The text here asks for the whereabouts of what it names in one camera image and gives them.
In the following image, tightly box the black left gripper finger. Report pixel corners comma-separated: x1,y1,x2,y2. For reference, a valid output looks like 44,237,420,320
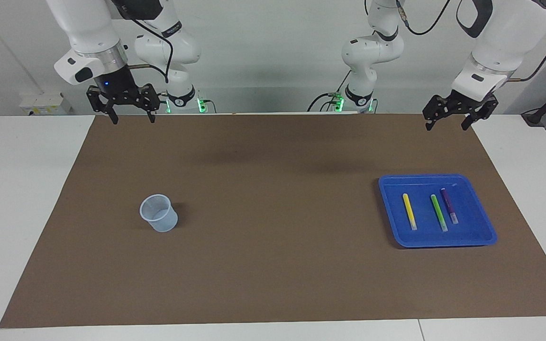
462,96,499,131
422,96,444,132

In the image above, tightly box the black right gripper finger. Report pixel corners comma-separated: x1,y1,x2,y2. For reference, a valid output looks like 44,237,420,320
86,87,119,125
143,84,161,124

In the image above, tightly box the purple pen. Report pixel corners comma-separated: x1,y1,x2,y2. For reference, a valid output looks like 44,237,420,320
440,188,459,225

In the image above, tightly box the green pen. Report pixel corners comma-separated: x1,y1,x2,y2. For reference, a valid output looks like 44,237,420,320
430,194,448,233

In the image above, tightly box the yellow pen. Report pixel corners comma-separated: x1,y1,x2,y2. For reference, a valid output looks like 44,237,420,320
402,193,418,231

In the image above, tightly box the blue plastic tray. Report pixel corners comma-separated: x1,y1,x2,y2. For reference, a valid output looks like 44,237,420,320
378,173,498,249

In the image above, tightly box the translucent plastic cup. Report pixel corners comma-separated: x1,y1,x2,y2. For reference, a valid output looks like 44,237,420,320
140,194,179,233

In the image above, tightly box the brown table mat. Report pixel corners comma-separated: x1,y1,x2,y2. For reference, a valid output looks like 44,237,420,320
0,113,546,329

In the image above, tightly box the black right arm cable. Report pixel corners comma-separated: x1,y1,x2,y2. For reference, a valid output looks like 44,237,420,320
124,14,175,85

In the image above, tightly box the white wall socket box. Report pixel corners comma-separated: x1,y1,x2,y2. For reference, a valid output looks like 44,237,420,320
19,92,72,116

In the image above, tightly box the black base cable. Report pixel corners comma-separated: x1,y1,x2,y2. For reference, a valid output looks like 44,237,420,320
307,71,352,113

